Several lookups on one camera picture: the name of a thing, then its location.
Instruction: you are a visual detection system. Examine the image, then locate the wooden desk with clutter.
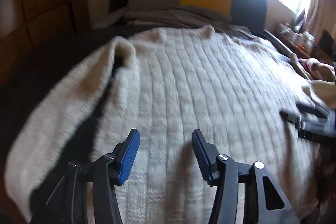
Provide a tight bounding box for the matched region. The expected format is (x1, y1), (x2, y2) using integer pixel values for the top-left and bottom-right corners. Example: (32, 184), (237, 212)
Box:
(276, 23), (335, 63)

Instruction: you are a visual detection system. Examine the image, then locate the cream knitted sweater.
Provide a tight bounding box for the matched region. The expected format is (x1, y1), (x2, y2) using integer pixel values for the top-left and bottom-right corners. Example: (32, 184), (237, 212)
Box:
(5, 26), (318, 223)

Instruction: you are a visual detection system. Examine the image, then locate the grey cloth on bed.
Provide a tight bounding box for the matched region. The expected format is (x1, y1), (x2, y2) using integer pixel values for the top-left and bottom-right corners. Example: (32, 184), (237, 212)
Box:
(123, 6), (264, 38)

